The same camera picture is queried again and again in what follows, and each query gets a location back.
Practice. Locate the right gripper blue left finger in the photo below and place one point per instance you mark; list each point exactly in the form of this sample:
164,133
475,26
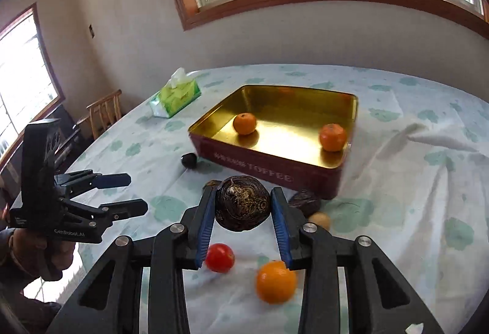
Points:
198,221

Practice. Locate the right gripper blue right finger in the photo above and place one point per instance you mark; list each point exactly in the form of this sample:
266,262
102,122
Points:
288,222

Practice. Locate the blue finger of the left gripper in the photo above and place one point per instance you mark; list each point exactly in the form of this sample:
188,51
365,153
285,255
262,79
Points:
77,183
103,216

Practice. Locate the brown longan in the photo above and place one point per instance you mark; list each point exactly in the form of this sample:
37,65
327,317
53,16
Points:
321,219

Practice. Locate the red tomato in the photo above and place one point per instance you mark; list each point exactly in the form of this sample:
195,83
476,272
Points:
220,258

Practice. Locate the small dark wrinkled fruit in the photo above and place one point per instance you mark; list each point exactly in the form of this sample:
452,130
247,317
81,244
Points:
212,184

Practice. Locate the large dark wrinkled fruit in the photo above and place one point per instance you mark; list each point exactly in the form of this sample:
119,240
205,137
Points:
241,203

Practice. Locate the large orange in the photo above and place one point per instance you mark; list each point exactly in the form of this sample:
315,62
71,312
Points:
275,283

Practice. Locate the smooth dark small fruit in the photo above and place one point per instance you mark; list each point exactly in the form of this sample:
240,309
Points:
189,160

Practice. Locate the small orange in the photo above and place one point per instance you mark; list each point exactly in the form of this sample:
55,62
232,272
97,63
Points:
244,124

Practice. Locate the person's left hand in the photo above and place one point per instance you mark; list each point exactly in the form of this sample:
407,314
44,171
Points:
23,253

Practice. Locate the wooden chair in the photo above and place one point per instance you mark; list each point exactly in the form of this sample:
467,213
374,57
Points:
102,114

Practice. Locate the red gold toffee tin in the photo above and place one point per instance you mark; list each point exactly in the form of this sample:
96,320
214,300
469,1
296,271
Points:
284,149

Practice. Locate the side window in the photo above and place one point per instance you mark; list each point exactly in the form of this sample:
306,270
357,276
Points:
29,88

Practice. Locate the green tissue pack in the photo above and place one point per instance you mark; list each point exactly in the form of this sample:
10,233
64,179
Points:
180,90

